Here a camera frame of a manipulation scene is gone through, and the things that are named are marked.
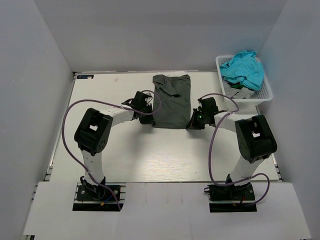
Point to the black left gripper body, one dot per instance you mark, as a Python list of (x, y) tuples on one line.
[(145, 119)]

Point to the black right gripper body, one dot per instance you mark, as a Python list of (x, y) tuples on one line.
[(199, 121)]

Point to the dark grey t-shirt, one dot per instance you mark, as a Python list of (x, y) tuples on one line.
[(172, 104)]

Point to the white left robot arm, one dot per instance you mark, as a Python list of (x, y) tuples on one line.
[(92, 137)]

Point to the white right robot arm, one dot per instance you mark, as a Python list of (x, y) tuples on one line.
[(255, 140)]

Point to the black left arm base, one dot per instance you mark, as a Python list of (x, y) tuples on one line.
[(84, 201)]

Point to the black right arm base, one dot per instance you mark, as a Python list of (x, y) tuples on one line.
[(231, 199)]

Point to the light grey garment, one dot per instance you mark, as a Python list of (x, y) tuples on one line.
[(234, 93)]

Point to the green garment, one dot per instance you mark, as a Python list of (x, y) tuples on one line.
[(237, 86)]

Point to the cyan t-shirt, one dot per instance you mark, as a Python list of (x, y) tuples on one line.
[(243, 69)]

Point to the white plastic laundry basket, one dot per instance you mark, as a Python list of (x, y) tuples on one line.
[(263, 95)]

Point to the blue table label sticker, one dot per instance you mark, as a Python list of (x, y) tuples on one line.
[(85, 76)]

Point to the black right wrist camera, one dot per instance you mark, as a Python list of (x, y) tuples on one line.
[(208, 106)]

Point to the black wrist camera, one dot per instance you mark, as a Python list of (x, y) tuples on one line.
[(139, 102), (208, 106)]

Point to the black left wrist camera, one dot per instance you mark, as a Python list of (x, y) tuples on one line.
[(139, 102)]

